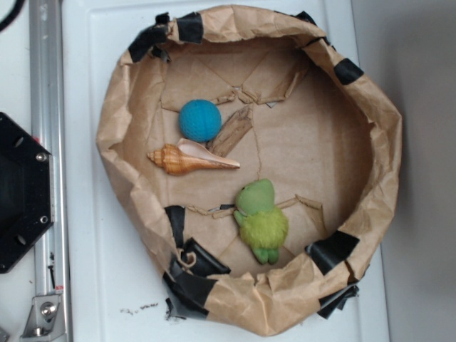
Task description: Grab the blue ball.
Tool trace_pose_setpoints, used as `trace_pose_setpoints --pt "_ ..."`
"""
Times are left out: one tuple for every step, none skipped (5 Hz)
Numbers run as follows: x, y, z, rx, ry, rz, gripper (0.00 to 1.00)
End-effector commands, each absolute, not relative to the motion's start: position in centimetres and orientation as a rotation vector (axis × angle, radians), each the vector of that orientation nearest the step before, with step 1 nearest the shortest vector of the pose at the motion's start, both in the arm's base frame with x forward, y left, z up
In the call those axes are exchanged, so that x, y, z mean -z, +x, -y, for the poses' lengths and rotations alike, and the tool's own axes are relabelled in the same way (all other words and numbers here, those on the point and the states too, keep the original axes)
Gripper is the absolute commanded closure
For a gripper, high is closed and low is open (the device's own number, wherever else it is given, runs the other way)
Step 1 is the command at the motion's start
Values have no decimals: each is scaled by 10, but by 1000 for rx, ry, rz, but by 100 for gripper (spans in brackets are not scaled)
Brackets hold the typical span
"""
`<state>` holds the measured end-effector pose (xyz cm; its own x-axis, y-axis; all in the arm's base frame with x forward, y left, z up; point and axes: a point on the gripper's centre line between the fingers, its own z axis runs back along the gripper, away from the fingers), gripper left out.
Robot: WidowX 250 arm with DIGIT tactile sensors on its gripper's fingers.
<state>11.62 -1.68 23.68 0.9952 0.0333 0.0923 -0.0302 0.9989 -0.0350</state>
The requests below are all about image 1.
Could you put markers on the blue textured ball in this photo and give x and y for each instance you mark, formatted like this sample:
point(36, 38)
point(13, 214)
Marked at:
point(200, 120)

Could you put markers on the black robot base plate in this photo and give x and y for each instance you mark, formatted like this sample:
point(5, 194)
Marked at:
point(25, 192)

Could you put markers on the orange spiral seashell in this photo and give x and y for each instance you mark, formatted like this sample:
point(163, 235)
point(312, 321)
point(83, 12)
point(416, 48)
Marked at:
point(187, 156)

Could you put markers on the metal corner bracket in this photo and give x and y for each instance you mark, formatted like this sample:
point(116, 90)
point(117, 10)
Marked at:
point(45, 320)

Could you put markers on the green plush frog toy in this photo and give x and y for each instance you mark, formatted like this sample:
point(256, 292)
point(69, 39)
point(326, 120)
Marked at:
point(262, 225)

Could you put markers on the brown wood piece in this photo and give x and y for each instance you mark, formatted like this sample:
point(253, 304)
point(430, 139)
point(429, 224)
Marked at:
point(232, 132)

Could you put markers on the brown paper bag bin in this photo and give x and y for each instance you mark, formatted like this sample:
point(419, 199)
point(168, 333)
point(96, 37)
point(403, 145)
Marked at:
point(324, 134)

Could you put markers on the aluminium extrusion rail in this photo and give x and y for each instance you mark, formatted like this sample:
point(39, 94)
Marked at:
point(52, 270)

